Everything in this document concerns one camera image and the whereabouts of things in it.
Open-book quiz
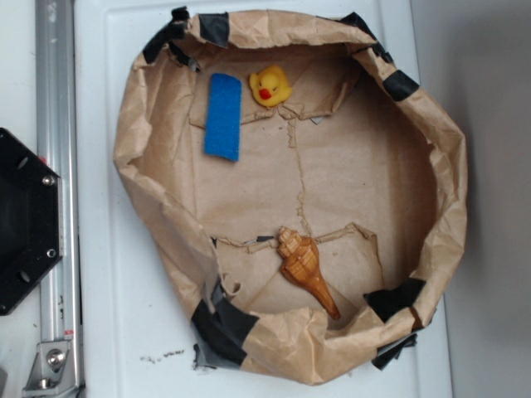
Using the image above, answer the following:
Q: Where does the brown paper bag enclosure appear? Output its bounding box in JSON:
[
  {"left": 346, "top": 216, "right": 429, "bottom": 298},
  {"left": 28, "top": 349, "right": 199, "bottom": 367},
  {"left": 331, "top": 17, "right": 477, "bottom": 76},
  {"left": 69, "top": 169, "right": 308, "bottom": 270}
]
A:
[{"left": 114, "top": 8, "right": 467, "bottom": 385}]

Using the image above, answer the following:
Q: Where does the brown spiral seashell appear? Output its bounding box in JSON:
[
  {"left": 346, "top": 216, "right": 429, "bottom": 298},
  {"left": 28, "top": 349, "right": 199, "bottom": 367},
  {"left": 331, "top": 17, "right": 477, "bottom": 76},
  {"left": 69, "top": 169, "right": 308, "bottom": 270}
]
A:
[{"left": 277, "top": 226, "right": 341, "bottom": 320}]

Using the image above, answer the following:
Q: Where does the metal corner bracket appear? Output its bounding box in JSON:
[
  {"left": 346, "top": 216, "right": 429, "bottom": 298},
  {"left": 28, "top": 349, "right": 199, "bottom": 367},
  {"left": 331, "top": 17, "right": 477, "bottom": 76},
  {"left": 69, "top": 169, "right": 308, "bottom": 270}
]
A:
[{"left": 22, "top": 340, "right": 76, "bottom": 397}]

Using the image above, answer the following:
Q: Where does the blue rectangular sponge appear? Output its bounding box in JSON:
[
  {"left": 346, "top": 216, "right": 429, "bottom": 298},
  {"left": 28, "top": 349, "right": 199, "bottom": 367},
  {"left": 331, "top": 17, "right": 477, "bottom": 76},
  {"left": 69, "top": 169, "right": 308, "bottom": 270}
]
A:
[{"left": 204, "top": 73, "right": 242, "bottom": 162}]

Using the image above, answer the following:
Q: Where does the aluminium extrusion rail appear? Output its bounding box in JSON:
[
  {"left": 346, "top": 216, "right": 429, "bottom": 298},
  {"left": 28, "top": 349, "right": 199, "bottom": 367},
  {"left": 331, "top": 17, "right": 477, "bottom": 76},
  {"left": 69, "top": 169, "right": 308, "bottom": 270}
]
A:
[{"left": 36, "top": 1, "right": 85, "bottom": 397}]

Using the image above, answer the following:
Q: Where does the yellow rubber duck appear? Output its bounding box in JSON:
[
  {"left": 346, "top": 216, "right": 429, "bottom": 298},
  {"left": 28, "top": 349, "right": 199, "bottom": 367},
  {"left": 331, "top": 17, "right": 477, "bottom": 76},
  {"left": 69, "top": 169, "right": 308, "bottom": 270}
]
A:
[{"left": 249, "top": 65, "right": 292, "bottom": 108}]

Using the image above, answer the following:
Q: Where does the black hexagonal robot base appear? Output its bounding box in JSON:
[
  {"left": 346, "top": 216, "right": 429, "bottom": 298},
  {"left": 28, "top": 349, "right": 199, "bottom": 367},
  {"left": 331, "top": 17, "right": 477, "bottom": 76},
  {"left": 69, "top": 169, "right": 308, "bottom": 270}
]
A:
[{"left": 1, "top": 129, "right": 62, "bottom": 316}]

